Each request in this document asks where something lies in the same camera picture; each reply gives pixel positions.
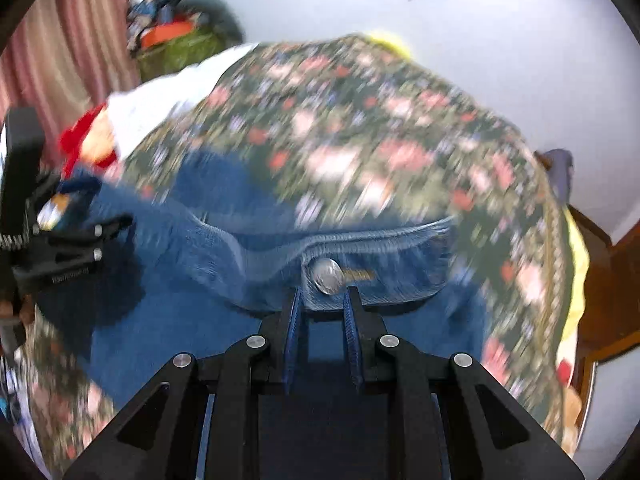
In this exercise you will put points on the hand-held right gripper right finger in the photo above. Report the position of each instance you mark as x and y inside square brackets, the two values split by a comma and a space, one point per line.
[352, 342]

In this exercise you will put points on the pile of clutter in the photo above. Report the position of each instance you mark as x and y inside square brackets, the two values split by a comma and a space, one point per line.
[150, 5]

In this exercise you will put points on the white cloth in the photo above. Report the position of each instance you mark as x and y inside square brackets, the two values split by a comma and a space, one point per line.
[160, 105]

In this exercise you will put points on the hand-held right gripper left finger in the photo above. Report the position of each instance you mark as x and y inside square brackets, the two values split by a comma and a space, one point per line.
[293, 332]

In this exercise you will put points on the dark blue garment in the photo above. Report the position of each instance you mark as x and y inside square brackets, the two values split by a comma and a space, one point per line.
[560, 172]

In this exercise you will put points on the striped pink curtain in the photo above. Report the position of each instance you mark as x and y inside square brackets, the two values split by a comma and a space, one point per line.
[65, 60]

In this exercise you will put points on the floral bedspread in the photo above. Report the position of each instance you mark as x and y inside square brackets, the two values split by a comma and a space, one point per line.
[375, 135]

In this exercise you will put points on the blue denim jacket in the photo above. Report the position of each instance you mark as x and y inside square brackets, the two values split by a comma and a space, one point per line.
[175, 320]

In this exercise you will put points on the orange box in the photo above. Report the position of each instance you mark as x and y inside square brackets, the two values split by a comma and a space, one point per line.
[165, 34]

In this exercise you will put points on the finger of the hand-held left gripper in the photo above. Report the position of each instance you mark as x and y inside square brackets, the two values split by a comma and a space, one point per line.
[75, 247]

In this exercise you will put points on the red plush toy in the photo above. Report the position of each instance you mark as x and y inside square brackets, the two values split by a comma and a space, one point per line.
[80, 135]

